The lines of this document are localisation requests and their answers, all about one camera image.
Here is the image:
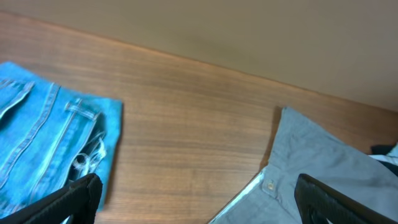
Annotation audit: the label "light blue garment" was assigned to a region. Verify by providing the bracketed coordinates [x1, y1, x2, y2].
[369, 144, 397, 166]

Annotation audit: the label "folded blue denim shorts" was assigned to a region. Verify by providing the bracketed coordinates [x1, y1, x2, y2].
[1, 62, 123, 217]

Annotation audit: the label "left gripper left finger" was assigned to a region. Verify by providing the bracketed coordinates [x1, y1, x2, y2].
[1, 174, 103, 224]

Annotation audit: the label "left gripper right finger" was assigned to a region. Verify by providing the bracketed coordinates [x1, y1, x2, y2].
[294, 174, 397, 224]

